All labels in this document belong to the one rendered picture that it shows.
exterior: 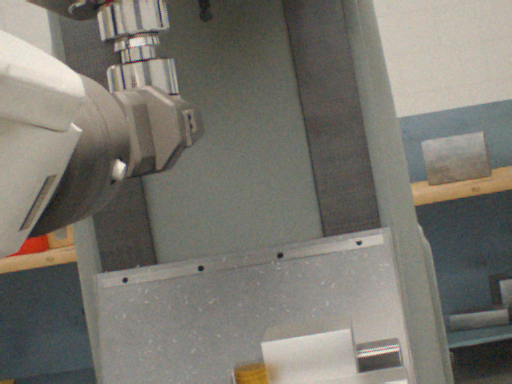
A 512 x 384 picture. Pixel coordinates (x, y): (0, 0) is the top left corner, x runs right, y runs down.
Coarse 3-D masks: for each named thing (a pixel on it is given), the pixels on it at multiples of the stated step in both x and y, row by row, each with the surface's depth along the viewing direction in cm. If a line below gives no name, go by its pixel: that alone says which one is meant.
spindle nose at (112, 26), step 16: (112, 0) 65; (128, 0) 65; (144, 0) 65; (160, 0) 66; (112, 16) 65; (128, 16) 65; (144, 16) 65; (160, 16) 66; (112, 32) 65; (128, 32) 65; (160, 32) 67
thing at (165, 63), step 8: (168, 56) 67; (120, 64) 65; (128, 64) 65; (136, 64) 65; (144, 64) 65; (152, 64) 65; (160, 64) 65; (168, 64) 66; (112, 72) 66; (120, 72) 65; (128, 72) 65; (136, 72) 65; (144, 72) 65; (152, 72) 65; (112, 80) 66
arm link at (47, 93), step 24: (0, 48) 40; (24, 48) 44; (0, 72) 38; (24, 72) 40; (48, 72) 42; (72, 72) 45; (0, 96) 39; (24, 96) 40; (48, 96) 41; (72, 96) 43; (24, 120) 41; (48, 120) 42; (72, 120) 44
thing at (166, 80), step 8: (160, 72) 65; (168, 72) 66; (120, 80) 65; (128, 80) 65; (136, 80) 65; (144, 80) 65; (152, 80) 65; (160, 80) 65; (168, 80) 66; (176, 80) 67; (112, 88) 66; (120, 88) 65; (128, 88) 65; (168, 88) 66; (176, 88) 67; (176, 96) 67
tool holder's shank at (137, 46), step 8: (144, 32) 66; (152, 32) 66; (120, 40) 66; (128, 40) 66; (136, 40) 66; (144, 40) 66; (152, 40) 66; (120, 48) 66; (128, 48) 66; (136, 48) 66; (144, 48) 66; (152, 48) 67; (128, 56) 66; (136, 56) 66; (144, 56) 66; (152, 56) 67
